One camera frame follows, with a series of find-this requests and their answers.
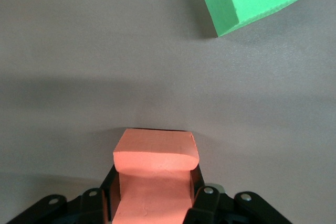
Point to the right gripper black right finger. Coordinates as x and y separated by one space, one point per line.
210 205

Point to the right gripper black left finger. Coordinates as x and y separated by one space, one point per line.
86 208

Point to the orange foam cube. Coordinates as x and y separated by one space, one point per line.
155 150

